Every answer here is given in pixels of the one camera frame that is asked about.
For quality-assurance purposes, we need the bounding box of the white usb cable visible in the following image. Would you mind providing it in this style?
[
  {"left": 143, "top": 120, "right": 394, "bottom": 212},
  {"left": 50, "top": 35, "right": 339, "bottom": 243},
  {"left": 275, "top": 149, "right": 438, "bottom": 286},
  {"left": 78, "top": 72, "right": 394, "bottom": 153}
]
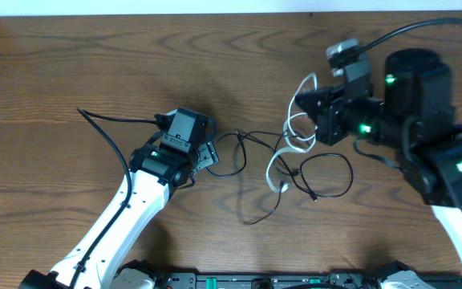
[{"left": 265, "top": 71, "right": 319, "bottom": 194}]

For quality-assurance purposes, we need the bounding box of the black usb cable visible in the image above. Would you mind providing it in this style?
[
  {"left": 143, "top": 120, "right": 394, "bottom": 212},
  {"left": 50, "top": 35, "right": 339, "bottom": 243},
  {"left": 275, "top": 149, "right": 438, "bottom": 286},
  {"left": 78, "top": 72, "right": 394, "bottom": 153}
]
[{"left": 204, "top": 128, "right": 355, "bottom": 226}]

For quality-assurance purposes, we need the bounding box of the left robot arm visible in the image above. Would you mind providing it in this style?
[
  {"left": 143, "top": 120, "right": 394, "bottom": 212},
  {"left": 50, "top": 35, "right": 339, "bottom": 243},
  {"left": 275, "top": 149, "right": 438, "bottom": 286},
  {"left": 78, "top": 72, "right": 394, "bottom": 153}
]
[{"left": 19, "top": 108, "right": 218, "bottom": 288}]

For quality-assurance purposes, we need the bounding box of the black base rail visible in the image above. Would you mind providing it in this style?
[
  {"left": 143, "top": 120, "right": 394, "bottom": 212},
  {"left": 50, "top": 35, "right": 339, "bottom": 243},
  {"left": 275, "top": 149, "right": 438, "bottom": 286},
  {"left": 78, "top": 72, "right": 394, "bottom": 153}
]
[{"left": 110, "top": 259, "right": 462, "bottom": 289}]

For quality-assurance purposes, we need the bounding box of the left camera black cable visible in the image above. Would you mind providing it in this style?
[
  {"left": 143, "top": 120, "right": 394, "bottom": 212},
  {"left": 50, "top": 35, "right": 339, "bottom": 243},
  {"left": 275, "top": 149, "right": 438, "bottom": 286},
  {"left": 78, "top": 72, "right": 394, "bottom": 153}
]
[{"left": 68, "top": 107, "right": 172, "bottom": 289}]

